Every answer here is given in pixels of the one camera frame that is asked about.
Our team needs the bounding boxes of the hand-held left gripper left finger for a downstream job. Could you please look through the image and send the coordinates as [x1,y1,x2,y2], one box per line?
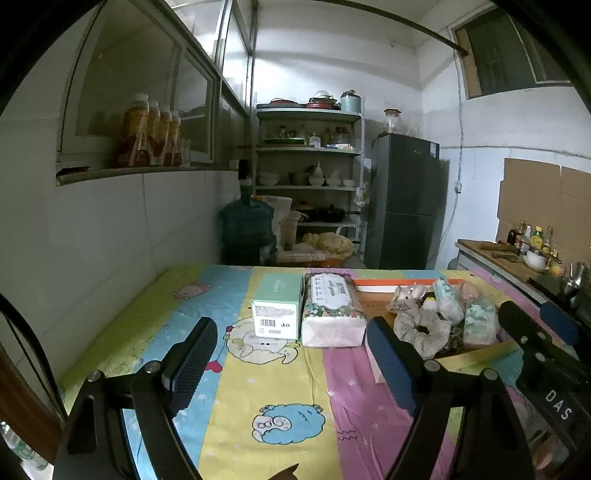
[51,316,219,480]

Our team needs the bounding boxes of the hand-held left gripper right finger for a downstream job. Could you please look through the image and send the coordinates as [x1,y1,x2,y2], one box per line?
[365,316,532,480]

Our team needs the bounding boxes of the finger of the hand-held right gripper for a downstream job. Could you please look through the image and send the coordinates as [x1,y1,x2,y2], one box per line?
[540,302,585,347]
[498,300,552,370]

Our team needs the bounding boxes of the green patterned plastic pack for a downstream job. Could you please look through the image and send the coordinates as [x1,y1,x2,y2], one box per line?
[462,298,499,349]

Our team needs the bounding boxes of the leopard print scrunchie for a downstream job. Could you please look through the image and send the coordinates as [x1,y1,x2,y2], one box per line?
[393,308,452,360]

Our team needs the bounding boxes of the orange-rimmed cardboard box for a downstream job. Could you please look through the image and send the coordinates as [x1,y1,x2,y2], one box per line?
[353,277,525,384]

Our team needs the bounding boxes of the pink fluffy scrunchie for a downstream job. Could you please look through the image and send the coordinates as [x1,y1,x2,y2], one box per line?
[390,284,430,315]

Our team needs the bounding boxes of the clear cotton pad pack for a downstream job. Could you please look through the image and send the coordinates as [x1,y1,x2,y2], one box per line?
[431,278,465,326]

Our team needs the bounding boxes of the black stove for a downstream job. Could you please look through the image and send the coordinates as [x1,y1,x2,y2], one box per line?
[529,272,591,305]

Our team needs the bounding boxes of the metal kettle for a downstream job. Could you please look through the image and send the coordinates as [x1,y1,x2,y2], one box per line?
[560,261,589,301]

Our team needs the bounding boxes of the kitchen counter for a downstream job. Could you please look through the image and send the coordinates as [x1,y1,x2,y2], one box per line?
[455,239,591,315]

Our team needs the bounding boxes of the floral tissue pack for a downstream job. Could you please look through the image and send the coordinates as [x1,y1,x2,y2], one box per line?
[300,271,368,348]

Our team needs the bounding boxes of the green tissue box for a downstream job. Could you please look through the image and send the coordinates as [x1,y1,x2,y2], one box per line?
[250,273,305,343]

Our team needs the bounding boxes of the pale yellow lumpy bag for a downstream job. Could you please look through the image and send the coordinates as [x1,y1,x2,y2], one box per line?
[302,232,354,259]

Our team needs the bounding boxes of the blue water jug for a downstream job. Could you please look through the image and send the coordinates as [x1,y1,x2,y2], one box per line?
[218,196,277,266]

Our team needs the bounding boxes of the dark grey refrigerator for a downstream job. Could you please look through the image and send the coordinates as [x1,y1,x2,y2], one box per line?
[365,134,441,270]

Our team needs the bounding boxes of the black pans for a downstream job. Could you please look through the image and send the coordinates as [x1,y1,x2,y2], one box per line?
[295,205,361,224]

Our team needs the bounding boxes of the translucent plastic container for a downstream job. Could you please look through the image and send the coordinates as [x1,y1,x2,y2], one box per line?
[279,212,302,250]

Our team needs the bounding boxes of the white sack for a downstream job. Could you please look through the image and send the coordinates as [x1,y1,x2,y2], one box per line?
[261,195,294,222]

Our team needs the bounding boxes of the clear plastic bottle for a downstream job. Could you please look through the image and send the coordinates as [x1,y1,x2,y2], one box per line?
[0,420,47,472]

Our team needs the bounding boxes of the black water jug pump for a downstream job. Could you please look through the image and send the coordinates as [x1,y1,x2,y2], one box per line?
[237,159,254,199]

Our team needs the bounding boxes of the orange drink bottle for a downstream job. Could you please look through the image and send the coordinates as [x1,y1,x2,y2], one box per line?
[116,93,151,168]
[170,111,183,166]
[159,106,174,166]
[147,102,162,166]

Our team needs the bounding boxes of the white metal shelf rack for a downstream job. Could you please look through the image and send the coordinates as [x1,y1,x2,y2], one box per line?
[255,108,365,266]

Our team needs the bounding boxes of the red cooking pot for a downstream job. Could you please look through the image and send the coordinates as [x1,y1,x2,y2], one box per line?
[306,92,338,110]

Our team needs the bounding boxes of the dark ceiling rod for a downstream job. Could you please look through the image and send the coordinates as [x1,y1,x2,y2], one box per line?
[369,0,469,56]

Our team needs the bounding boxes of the cardboard wall sheet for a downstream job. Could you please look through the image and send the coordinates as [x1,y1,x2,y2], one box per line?
[496,158,591,259]

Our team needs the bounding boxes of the high wall window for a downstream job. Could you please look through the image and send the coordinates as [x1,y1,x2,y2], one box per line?
[452,9,573,100]

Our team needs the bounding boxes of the glass-door wall cabinet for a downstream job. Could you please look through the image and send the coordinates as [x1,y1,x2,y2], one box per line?
[55,0,257,185]

